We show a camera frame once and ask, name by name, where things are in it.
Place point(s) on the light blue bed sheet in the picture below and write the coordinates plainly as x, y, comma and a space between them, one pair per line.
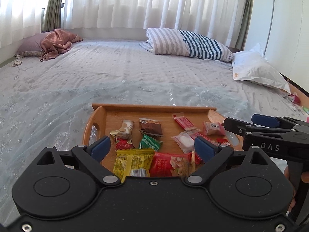
49, 103

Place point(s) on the small red candy wrapper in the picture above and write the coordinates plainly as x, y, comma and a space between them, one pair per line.
123, 144

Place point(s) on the red clear biscuit packet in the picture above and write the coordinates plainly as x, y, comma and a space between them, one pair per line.
184, 122

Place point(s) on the pink white candy packet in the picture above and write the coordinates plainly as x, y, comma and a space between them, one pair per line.
210, 128

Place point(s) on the mauve pillow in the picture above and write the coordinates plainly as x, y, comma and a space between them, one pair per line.
31, 46

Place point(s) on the yellow snack packet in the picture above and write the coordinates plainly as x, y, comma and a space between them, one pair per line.
133, 163

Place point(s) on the green snack packet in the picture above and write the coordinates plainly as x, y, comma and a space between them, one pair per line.
148, 142

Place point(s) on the green drape curtain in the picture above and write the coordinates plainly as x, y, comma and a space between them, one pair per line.
52, 16

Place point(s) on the white wardrobe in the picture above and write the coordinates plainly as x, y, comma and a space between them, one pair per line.
281, 28

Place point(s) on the wooden serving tray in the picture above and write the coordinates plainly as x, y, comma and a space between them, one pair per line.
109, 117

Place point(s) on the red cracker snack pack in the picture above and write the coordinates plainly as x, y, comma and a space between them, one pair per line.
174, 165

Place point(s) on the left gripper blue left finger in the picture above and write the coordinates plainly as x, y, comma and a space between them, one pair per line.
89, 159

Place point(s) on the striped blue white pillow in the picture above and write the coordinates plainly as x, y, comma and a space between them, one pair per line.
166, 41

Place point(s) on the brown almond snack packet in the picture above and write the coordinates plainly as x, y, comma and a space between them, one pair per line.
150, 127

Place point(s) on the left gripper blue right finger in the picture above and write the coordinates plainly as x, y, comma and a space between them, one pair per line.
214, 158

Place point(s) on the white cream wafer packet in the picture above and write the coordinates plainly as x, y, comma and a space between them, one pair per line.
125, 131

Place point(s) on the pink crumpled blanket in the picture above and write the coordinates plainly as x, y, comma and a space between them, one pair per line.
57, 42

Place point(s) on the red striped clear packet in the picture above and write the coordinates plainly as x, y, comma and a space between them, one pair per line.
217, 142

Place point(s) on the white sheer curtain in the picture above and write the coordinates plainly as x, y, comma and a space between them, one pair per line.
217, 19

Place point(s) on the clear white candy packet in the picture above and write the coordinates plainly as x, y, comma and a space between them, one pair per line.
184, 141

